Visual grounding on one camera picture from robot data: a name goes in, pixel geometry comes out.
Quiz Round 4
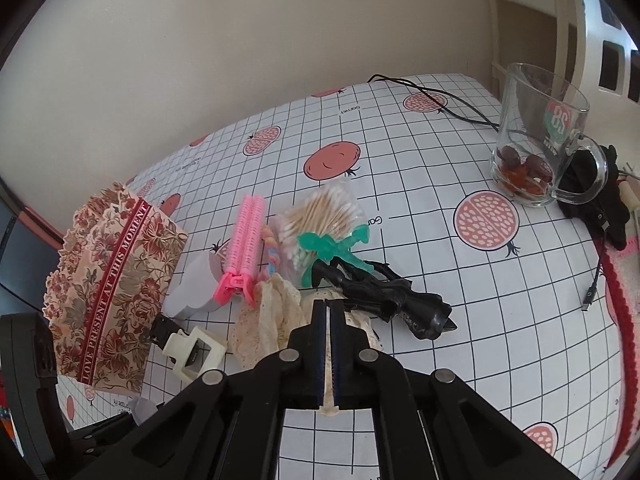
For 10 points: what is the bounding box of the green plastic hair clip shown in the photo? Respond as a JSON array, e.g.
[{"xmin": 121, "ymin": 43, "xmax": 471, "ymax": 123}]
[{"xmin": 298, "ymin": 224, "xmax": 374, "ymax": 288}]

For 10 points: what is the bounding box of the glass mug with dates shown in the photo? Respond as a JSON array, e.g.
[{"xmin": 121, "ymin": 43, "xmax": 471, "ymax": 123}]
[{"xmin": 490, "ymin": 63, "xmax": 608, "ymax": 207}]

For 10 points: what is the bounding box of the red knitted mat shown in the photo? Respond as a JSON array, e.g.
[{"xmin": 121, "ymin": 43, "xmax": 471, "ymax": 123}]
[{"xmin": 600, "ymin": 220, "xmax": 639, "ymax": 466}]

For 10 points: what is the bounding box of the cream lace scrunchie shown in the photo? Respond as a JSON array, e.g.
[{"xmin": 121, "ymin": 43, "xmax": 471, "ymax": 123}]
[{"xmin": 231, "ymin": 274, "xmax": 381, "ymax": 419}]

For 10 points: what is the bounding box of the cream plastic claw clip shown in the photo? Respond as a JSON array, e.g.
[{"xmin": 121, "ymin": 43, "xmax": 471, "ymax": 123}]
[{"xmin": 162, "ymin": 326, "xmax": 228, "ymax": 385}]

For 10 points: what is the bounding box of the bag of cotton swabs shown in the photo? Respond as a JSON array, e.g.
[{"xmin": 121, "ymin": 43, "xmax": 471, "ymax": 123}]
[{"xmin": 269, "ymin": 177, "xmax": 367, "ymax": 288}]

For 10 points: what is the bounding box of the black USB cable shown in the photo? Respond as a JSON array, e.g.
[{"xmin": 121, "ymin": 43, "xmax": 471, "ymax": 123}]
[{"xmin": 580, "ymin": 238, "xmax": 608, "ymax": 314}]

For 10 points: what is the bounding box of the black cloth bundle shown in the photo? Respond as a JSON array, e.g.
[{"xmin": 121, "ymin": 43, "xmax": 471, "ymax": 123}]
[{"xmin": 556, "ymin": 144, "xmax": 634, "ymax": 252}]

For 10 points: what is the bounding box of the cream drawer shelf unit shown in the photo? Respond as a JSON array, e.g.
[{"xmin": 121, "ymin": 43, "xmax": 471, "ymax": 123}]
[{"xmin": 482, "ymin": 0, "xmax": 640, "ymax": 106}]

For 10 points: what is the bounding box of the pastel rainbow twisted rope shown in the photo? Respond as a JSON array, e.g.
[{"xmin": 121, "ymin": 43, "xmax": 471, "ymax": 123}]
[{"xmin": 255, "ymin": 224, "xmax": 279, "ymax": 285}]

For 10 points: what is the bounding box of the pomegranate grid tablecloth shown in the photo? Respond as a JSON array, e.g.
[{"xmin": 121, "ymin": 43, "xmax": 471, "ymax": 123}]
[{"xmin": 131, "ymin": 75, "xmax": 622, "ymax": 479}]

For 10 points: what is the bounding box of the white rabbit shaped pad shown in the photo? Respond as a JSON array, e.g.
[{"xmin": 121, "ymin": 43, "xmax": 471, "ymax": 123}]
[{"xmin": 162, "ymin": 250, "xmax": 222, "ymax": 320}]

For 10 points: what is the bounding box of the pink hair roller clip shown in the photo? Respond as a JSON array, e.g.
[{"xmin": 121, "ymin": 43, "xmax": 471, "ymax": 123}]
[{"xmin": 214, "ymin": 195, "xmax": 265, "ymax": 307}]

